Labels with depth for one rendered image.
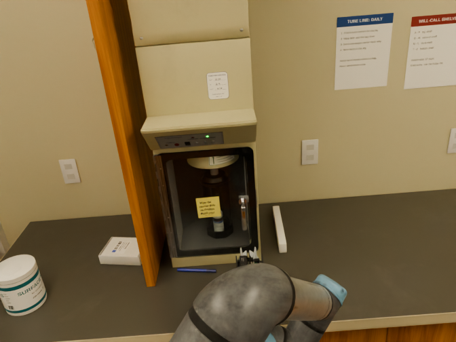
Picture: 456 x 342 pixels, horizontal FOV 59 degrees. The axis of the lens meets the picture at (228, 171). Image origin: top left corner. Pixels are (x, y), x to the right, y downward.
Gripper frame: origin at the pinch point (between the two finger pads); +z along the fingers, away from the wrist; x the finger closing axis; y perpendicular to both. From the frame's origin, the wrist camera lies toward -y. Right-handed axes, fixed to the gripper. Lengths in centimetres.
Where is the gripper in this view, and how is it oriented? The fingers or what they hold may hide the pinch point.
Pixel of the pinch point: (248, 256)
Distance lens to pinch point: 118.4
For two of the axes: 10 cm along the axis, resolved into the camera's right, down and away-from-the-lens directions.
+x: -10.0, 0.8, 0.2
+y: -0.8, -9.0, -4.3
